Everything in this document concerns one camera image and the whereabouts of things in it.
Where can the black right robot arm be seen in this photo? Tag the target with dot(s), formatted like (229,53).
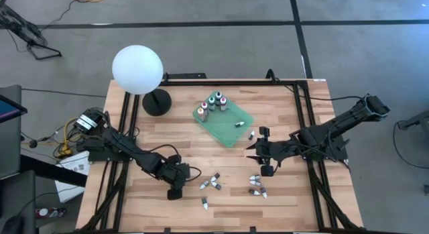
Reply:
(335,126)

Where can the black cap food coloring bottle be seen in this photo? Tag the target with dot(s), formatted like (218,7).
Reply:
(218,94)

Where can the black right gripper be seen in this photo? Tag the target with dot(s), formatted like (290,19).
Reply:
(275,150)

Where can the dark grey desk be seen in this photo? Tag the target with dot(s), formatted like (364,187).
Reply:
(10,143)

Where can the green cap food coloring bottle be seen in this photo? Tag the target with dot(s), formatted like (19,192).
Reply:
(212,100)

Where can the small green label dropper bottle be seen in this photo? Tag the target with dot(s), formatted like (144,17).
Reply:
(204,185)

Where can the small blue label dropper bottle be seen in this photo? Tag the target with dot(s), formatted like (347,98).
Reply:
(240,124)

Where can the orange yellow cap coloring bottle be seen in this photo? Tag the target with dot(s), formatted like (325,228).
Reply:
(201,111)

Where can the black clamp bracket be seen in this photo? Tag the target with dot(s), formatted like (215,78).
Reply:
(253,230)
(167,230)

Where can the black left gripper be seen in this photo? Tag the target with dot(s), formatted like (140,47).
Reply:
(176,175)

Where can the pink cap food coloring bottle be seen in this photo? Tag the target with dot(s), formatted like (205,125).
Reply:
(223,101)

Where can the black computer mouse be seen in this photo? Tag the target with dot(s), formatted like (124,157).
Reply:
(11,225)

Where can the black aluminium table frame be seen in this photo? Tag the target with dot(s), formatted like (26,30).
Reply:
(218,82)

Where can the white globe table lamp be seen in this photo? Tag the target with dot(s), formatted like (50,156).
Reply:
(137,69)

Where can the black computer monitor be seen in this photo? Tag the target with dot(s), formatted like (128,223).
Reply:
(8,108)

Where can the red white can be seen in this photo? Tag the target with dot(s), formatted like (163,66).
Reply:
(50,212)

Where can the white cardboard box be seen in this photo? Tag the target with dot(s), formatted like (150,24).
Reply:
(70,187)

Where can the black folded stand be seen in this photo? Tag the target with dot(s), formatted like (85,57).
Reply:
(20,26)

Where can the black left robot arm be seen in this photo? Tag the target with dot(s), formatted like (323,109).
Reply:
(127,148)

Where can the green translucent plastic tray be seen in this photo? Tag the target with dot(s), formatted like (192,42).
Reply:
(228,133)

